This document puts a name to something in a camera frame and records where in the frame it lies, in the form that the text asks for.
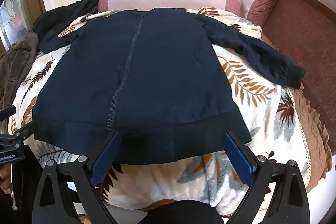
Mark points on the navy zip jacket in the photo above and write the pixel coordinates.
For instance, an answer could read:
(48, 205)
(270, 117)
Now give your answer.
(157, 69)

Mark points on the black garment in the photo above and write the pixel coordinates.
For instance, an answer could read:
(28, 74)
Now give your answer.
(65, 16)

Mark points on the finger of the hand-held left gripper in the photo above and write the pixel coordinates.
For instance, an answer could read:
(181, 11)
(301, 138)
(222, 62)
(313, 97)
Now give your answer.
(8, 111)
(23, 132)

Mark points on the stained glass window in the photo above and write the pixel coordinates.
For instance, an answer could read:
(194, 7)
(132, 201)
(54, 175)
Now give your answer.
(11, 19)

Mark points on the person's left hand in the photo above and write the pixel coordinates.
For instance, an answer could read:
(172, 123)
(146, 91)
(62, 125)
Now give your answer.
(5, 176)

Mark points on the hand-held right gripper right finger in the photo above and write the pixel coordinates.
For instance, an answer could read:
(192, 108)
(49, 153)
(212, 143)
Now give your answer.
(237, 158)

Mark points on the brown quilted sofa cover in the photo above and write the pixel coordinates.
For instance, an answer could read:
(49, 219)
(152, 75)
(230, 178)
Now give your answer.
(315, 140)

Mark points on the pink and maroon armchair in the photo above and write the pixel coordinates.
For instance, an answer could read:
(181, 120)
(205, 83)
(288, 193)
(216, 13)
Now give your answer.
(296, 19)

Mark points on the brown fleece garment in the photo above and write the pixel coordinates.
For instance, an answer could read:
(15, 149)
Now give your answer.
(13, 64)

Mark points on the leaf print fleece blanket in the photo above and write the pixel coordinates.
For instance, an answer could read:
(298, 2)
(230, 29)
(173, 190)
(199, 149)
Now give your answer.
(162, 187)

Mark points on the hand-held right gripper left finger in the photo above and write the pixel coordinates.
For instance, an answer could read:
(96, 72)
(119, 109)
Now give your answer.
(105, 158)

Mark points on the person's dark trouser leg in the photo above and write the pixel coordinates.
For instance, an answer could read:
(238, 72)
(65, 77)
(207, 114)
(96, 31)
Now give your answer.
(181, 213)

